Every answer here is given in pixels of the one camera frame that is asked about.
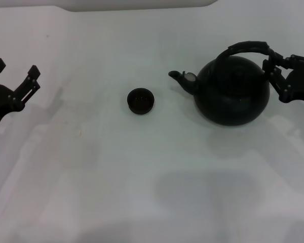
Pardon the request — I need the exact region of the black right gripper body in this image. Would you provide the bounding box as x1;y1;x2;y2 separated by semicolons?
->
285;62;304;102

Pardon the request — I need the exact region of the small black teacup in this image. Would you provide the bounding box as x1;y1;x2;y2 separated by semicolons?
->
127;87;156;116

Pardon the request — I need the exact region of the black round teapot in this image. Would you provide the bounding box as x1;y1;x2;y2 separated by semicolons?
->
168;40;277;127

